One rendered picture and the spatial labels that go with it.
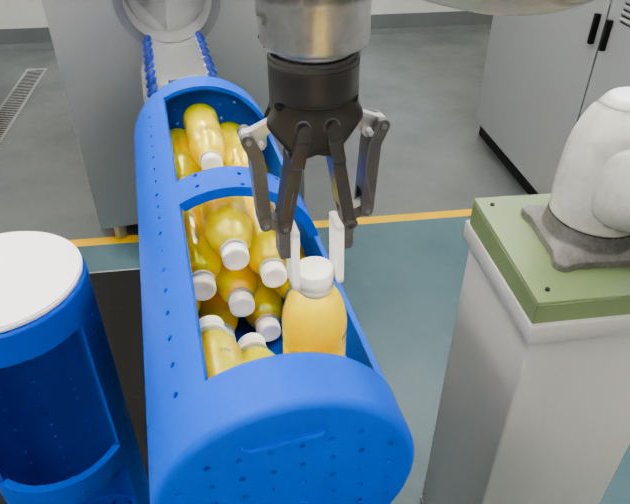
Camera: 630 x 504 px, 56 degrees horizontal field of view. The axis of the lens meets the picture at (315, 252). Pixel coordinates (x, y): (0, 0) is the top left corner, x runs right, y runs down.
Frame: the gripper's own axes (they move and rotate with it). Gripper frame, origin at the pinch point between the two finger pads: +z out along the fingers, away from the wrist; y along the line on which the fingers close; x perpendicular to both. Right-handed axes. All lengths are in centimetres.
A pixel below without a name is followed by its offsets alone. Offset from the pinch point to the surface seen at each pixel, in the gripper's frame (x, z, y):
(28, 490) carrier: -31, 69, 49
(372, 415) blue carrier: 11.5, 12.3, -2.7
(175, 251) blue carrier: -18.9, 10.7, 13.9
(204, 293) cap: -21.9, 21.1, 11.0
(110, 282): -153, 116, 45
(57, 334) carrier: -33, 33, 35
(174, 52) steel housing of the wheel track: -187, 39, 6
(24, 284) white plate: -40, 28, 40
